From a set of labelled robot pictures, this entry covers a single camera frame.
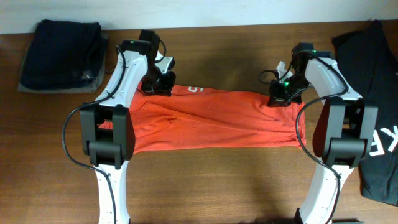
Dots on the red polo shirt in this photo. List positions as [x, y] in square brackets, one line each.
[195, 118]

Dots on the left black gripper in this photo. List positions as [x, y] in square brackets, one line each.
[165, 88]

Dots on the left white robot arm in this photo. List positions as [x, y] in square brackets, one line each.
[106, 126]

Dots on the black printed t-shirt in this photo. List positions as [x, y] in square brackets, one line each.
[369, 66]

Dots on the folded navy blue garment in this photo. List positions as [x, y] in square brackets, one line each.
[64, 55]

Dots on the folded grey garment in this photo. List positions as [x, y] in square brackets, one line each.
[93, 86]

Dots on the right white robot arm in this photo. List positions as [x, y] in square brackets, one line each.
[344, 130]

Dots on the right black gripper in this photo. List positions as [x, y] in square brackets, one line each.
[276, 98]

